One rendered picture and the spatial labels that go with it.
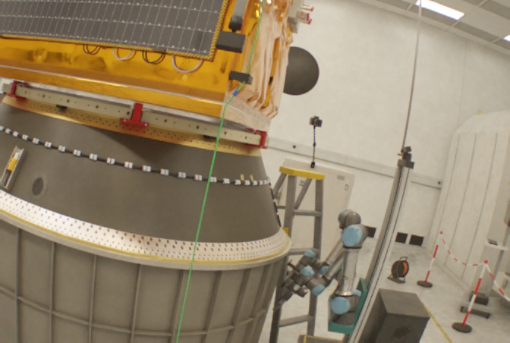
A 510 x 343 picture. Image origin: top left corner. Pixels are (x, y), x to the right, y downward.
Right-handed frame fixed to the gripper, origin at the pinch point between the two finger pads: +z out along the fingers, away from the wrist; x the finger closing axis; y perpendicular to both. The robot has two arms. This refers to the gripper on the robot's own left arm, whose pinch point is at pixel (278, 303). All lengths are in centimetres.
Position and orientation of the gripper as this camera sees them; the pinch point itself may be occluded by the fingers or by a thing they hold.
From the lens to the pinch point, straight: 287.3
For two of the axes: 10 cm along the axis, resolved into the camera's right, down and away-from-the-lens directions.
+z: -5.4, 8.0, 2.8
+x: -3.2, 1.1, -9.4
